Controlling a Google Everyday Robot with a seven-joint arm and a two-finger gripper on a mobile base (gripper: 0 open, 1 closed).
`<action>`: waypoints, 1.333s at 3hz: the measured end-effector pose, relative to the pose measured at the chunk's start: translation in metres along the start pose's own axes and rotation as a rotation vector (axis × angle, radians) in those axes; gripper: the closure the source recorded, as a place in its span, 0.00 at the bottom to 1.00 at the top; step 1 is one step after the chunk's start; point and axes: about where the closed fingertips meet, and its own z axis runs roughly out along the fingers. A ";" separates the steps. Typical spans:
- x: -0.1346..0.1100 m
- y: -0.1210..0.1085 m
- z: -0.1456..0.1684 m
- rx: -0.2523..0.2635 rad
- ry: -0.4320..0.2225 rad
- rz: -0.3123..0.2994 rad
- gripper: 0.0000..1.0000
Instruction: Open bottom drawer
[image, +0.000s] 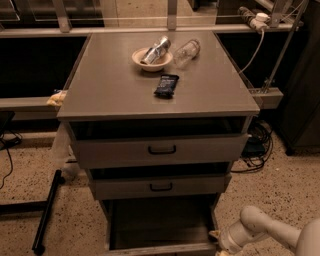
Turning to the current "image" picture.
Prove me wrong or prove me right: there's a grey bottom drawer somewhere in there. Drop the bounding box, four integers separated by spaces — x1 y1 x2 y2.
105 196 217 256

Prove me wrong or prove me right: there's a grey drawer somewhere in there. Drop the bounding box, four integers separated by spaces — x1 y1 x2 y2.
89 162 231 200
70 116 250 169
105 196 217 256

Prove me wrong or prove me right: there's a white power strip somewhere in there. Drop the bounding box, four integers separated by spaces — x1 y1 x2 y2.
238 6 270 33

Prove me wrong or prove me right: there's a black cable bundle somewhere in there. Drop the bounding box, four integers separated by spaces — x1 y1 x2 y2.
230 120 274 174

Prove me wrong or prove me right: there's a grey drawer cabinet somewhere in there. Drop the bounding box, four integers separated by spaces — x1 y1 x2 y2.
58 32 259 256

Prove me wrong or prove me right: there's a black metal stand leg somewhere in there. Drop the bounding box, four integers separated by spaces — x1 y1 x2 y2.
32 170 64 256

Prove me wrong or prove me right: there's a black snack packet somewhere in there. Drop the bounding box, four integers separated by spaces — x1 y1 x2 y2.
154 74 179 98

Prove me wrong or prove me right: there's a white power cable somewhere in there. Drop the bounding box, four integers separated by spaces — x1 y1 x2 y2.
237 28 266 75

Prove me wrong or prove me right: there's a metal frame rail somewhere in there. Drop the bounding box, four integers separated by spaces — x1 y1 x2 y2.
0 22 294 39

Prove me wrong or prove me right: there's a grey middle drawer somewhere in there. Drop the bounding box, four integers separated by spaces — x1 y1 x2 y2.
89 162 231 200

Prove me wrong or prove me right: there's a crushed silver can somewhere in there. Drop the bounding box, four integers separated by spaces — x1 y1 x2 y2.
140 36 171 65

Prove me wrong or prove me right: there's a clear plastic bottle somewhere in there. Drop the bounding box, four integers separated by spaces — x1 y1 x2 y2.
173 39 201 69

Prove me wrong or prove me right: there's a black floor cable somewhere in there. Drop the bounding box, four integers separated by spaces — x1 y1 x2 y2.
0 129 23 190

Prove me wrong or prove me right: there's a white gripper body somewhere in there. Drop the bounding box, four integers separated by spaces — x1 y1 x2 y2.
209 221 254 256

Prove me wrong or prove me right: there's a cream ceramic bowl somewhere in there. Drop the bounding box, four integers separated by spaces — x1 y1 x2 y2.
131 48 173 72

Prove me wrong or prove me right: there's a grey top drawer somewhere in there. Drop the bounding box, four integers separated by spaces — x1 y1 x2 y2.
70 116 250 169

